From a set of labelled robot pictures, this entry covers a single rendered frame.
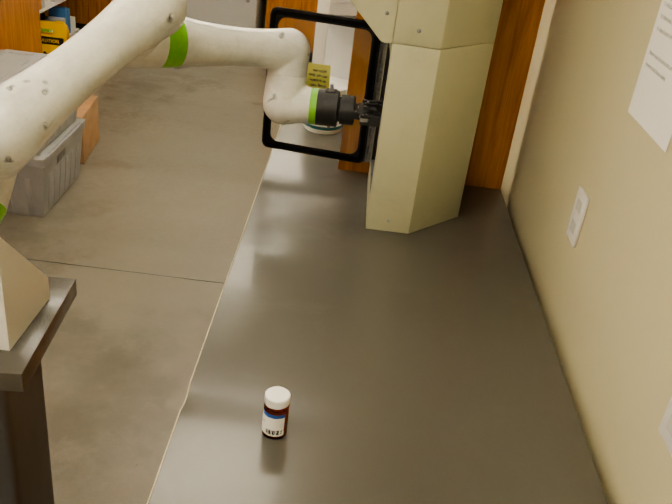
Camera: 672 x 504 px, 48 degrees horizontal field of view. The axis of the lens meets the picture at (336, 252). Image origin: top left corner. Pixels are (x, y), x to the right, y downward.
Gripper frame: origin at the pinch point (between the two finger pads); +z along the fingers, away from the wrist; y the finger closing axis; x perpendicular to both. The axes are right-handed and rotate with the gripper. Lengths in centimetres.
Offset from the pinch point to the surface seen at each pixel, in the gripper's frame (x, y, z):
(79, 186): 118, 177, -164
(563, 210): 8.5, -28.0, 33.6
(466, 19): -27.2, -8.6, 6.7
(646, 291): -2, -79, 35
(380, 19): -26.2, -14.2, -12.7
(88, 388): 118, 18, -100
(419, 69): -16.1, -14.0, -2.5
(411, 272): 26.0, -33.7, 1.3
